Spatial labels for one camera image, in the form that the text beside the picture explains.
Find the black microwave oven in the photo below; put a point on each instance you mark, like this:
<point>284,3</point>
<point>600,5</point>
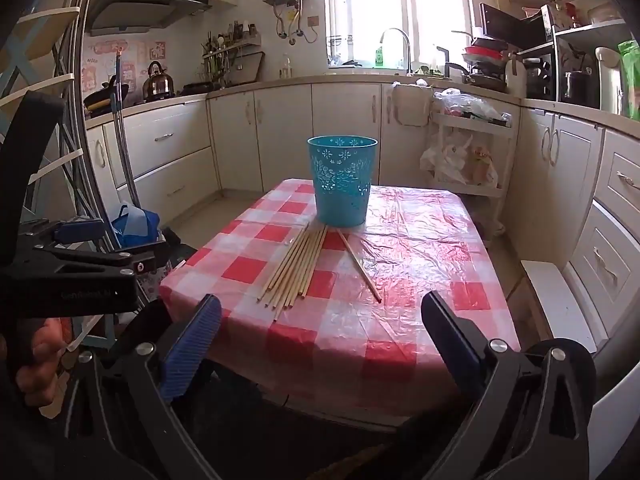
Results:
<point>575,75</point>

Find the white stool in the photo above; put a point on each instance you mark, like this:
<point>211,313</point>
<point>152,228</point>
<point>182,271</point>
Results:
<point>565,300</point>

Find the red checked plastic tablecloth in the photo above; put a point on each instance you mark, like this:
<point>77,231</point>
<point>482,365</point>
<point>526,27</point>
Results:
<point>410,260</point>

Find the white jug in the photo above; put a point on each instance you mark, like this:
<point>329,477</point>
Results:
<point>516,77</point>

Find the pink wall sticker sheet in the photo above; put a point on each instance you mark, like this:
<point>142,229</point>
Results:
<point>132,60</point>

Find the chrome kitchen faucet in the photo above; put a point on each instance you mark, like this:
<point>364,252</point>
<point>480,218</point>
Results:
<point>409,60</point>

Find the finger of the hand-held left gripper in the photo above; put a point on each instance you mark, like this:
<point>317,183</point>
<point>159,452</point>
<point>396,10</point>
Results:
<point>80,231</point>
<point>115,260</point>

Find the green dish soap bottle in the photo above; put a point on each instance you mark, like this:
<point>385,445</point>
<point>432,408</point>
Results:
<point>380,57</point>

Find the folded metal rack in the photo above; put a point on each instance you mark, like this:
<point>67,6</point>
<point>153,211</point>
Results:
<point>82,125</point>

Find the clear plastic bag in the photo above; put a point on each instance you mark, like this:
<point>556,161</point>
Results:
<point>470,102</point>

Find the wall spice rack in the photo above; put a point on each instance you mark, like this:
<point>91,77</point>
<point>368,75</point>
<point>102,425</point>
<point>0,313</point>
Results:
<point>232,45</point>

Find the blue perforated utensil holder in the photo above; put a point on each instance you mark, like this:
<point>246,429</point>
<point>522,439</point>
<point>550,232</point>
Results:
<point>340,195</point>

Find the black wok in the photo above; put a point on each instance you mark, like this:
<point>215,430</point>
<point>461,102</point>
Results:
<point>105,95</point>

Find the cream base cabinet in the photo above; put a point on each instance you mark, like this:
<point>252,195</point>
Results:
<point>290,130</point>
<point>570,185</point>
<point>165,155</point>

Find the person's left hand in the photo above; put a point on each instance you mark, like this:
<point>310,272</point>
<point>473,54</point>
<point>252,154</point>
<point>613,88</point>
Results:
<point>40,375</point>

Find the white plastic bags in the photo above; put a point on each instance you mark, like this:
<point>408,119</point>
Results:
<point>450,160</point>

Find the black range hood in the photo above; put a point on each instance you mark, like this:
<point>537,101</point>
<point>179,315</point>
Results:
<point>145,10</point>

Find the black flat panel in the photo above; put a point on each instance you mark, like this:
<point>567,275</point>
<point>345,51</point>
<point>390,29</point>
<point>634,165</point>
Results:
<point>510,25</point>

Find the steel kettle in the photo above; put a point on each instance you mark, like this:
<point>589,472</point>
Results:
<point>159,85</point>

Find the bundle of bamboo chopsticks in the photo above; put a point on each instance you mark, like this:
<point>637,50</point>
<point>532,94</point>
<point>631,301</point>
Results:
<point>306,250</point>

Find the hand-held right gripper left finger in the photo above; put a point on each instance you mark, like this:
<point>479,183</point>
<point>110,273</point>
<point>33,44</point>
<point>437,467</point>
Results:
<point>192,345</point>

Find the kitchen window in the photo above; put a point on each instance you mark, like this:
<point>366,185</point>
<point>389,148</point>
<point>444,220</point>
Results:
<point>400,5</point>

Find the stack of pans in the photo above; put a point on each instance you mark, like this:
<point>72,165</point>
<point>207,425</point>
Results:
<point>482,67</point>

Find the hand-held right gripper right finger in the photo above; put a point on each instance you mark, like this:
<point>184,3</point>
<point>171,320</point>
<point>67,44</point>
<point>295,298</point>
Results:
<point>452,345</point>

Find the white utility cart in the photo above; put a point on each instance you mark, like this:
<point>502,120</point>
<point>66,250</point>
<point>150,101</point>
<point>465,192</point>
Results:
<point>470,191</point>

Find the clear plastic bottle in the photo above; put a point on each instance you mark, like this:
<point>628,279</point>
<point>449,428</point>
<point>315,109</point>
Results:
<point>286,67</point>

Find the white hanging bin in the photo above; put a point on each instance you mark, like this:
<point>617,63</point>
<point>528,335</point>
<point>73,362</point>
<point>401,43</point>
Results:
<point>412,105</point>

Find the wall socket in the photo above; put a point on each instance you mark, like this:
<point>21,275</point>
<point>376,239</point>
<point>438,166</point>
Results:
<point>313,21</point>

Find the white electric kettle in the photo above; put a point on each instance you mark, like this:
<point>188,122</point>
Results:
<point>607,80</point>

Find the green packet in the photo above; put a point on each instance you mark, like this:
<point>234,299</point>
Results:
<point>630,80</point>

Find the blue plastic bag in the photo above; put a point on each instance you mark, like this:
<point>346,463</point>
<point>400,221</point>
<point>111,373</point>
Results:
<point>135,225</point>

